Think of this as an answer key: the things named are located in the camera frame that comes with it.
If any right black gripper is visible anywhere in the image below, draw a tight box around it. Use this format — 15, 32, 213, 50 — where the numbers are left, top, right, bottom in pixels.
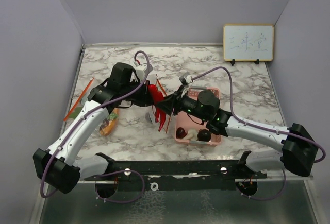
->
156, 85, 209, 122

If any dark red cherry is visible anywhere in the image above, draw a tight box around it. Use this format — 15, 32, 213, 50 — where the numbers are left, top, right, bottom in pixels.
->
176, 127, 187, 139

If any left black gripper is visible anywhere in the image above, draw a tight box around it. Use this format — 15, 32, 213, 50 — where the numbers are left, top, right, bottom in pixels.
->
121, 78, 157, 107

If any pink plastic basket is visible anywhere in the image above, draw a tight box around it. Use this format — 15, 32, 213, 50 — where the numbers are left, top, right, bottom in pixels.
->
174, 87, 222, 147

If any small framed whiteboard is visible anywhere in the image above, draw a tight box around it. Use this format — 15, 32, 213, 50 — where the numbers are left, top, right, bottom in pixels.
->
223, 24, 274, 65

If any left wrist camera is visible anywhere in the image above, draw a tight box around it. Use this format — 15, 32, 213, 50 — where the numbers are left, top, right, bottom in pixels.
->
133, 62, 157, 84

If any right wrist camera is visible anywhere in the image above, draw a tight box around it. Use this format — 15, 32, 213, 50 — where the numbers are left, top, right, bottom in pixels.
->
179, 73, 193, 97

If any dark mangosteen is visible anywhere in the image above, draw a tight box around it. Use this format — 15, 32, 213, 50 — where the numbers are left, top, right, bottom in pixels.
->
197, 129, 212, 142

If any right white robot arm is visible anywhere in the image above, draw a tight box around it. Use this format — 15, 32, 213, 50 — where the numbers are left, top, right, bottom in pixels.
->
156, 90, 318, 178

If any white garlic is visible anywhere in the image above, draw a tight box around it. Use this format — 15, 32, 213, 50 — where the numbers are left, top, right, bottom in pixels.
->
184, 129, 198, 141

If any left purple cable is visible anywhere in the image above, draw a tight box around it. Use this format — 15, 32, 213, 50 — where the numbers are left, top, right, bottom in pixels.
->
40, 50, 153, 204

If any clear orange-zip bag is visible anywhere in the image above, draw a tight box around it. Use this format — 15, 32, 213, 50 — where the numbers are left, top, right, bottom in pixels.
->
144, 74, 173, 134
63, 77, 120, 137

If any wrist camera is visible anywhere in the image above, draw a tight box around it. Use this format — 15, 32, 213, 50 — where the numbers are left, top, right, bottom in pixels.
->
133, 62, 157, 84
179, 73, 193, 97

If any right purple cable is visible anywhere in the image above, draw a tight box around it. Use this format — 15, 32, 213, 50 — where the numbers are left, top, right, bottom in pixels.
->
189, 66, 325, 201

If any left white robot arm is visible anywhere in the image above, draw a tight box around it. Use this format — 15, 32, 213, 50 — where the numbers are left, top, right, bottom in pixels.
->
32, 62, 154, 194

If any purple cable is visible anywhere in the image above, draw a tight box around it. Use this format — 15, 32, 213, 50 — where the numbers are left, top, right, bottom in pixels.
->
40, 50, 153, 204
189, 66, 325, 201

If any green leaf vegetable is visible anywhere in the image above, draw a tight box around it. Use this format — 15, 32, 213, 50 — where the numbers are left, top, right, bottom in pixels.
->
68, 106, 83, 119

